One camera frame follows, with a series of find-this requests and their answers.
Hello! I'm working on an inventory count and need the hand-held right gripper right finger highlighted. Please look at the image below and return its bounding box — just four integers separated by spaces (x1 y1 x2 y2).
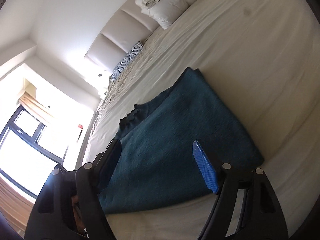
192 140 290 240

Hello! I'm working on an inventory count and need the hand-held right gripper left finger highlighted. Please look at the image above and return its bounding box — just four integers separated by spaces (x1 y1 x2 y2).
24 138 123 240

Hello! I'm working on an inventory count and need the dark teal knit sweater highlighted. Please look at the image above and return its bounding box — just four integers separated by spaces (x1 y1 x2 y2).
99 67 265 214

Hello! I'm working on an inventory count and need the black framed window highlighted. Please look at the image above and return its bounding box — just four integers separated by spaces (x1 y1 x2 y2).
0 105 63 189

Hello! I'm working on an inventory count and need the beige window blind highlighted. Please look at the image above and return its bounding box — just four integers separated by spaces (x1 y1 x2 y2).
19 91 55 123

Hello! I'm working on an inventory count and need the zebra print pillow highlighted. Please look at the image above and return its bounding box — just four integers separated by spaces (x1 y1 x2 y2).
109 41 145 82

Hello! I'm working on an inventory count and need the bed with beige sheet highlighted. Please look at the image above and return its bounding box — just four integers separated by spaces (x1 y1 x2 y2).
82 0 320 240

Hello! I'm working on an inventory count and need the cream padded headboard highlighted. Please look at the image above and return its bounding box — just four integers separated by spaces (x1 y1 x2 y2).
85 7 160 75

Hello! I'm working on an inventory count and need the folded white duvet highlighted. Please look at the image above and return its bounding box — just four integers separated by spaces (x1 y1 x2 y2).
135 0 216 30

